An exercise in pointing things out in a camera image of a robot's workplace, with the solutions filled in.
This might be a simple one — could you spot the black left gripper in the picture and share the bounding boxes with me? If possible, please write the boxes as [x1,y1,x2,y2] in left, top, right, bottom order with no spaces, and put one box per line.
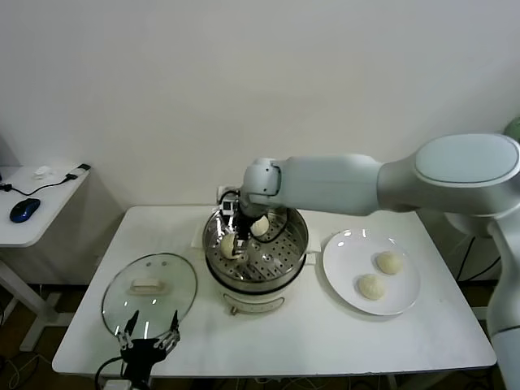
[116,310,181,377]

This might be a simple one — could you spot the stainless steel steamer basket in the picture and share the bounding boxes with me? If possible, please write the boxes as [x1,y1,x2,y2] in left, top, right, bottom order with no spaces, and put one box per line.
[201,196,309,294]

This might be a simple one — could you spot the white side desk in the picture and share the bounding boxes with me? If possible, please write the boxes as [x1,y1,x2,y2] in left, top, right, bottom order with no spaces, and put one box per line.
[0,165,93,353]

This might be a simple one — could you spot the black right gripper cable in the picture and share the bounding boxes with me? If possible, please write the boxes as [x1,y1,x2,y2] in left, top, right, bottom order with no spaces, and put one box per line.
[266,207,294,245]

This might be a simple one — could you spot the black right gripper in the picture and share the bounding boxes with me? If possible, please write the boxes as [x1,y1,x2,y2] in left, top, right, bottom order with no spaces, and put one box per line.
[233,214,254,262]

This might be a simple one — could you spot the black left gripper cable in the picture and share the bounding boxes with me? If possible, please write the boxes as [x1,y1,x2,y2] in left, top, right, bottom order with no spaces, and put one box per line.
[95,355,125,389]

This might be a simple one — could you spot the oval glass lid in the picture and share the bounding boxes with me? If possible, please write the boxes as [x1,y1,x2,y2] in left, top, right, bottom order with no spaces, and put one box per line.
[101,253,199,341]

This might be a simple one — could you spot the blue computer mouse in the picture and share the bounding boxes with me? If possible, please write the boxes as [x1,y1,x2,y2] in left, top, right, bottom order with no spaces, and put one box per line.
[10,198,42,223]

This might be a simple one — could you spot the white steamed baozi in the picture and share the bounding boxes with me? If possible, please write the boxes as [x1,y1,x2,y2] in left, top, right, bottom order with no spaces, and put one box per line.
[249,214,270,238]
[356,273,386,301]
[220,233,240,260]
[374,250,405,276]

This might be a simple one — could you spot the black power adapter cable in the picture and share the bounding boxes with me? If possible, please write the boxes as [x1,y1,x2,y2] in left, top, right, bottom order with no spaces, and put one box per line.
[455,235,501,282]

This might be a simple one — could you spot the black cable with adapter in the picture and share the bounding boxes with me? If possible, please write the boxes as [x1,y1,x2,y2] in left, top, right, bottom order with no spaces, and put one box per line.
[0,164,91,196]

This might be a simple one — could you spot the white round plate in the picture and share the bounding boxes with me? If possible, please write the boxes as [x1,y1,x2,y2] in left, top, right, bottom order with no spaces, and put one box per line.
[323,229,422,316]

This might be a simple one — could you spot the mint green appliance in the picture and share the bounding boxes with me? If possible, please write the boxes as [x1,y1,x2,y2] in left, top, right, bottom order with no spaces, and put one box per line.
[503,117,520,141]

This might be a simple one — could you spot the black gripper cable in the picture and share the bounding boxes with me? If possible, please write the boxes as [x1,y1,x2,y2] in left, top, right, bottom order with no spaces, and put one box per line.
[266,207,294,245]
[95,355,125,389]

